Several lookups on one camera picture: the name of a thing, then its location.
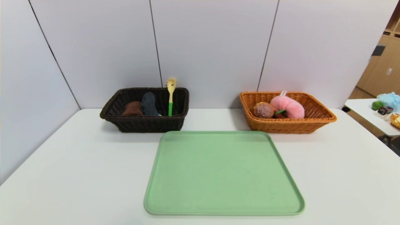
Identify green handled pasta spoon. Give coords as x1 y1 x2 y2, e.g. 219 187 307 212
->
166 77 177 117

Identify dark grey towel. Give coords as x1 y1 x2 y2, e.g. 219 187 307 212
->
141 92 160 116

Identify toy cream puff bread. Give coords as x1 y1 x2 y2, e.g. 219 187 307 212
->
253 102 277 119

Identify brown towel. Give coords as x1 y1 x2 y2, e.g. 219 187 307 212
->
121 101 143 117

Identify pink plush peach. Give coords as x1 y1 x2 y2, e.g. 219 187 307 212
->
270 90 305 119

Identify dark brown wicker basket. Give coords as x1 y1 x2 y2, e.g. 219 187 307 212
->
100 87 190 133

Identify orange wicker basket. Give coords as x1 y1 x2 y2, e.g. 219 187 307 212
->
239 91 338 134

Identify light green plastic tray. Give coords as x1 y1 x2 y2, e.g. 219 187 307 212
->
144 131 305 216

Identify white side table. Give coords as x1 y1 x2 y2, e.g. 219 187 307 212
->
345 98 400 138

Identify small white tray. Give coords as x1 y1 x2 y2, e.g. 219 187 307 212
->
374 109 392 119

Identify light wooden cabinet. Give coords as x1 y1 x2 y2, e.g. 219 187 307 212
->
348 2 400 99

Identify light blue bath pouf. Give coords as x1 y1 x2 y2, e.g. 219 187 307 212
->
377 92 400 110

